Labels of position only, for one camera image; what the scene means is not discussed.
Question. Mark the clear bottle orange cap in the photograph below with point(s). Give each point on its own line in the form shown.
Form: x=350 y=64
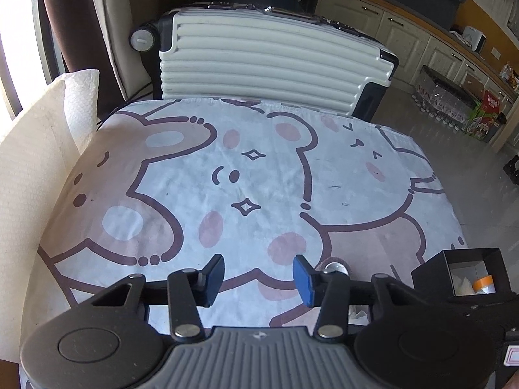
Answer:
x=484 y=285

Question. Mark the black cardboard box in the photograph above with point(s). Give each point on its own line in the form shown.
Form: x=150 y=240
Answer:
x=433 y=279

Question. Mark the black step stool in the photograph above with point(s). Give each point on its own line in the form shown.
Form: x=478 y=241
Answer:
x=510 y=168

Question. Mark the white paper towel sheet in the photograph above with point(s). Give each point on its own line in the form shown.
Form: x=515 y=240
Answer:
x=38 y=151

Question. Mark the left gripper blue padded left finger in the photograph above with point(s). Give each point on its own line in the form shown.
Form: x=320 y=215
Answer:
x=209 y=281

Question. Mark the brown tape roll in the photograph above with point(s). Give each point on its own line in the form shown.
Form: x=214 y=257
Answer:
x=333 y=266

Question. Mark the red green carton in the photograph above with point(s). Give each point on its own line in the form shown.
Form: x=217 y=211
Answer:
x=486 y=119

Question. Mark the cream fluffy plush toy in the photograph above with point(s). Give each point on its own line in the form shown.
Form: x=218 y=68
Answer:
x=462 y=285

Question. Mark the white cotton wad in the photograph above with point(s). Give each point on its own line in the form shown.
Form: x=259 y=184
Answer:
x=357 y=316

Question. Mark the cream kitchen cabinets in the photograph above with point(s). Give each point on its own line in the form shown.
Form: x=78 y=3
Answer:
x=416 y=43

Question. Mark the white toaster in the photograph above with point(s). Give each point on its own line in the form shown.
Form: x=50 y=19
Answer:
x=475 y=38

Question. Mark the pack of water bottles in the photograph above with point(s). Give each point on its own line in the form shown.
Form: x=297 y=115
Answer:
x=443 y=99

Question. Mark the bear print bed sheet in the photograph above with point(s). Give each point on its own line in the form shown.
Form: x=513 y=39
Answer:
x=165 y=185

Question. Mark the white ribbed suitcase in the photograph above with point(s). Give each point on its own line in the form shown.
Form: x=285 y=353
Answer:
x=245 y=51

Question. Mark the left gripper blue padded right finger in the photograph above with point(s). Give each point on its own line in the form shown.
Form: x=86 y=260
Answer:
x=308 y=281

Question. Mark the brown curtain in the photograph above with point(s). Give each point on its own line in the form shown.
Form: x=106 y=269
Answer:
x=76 y=27

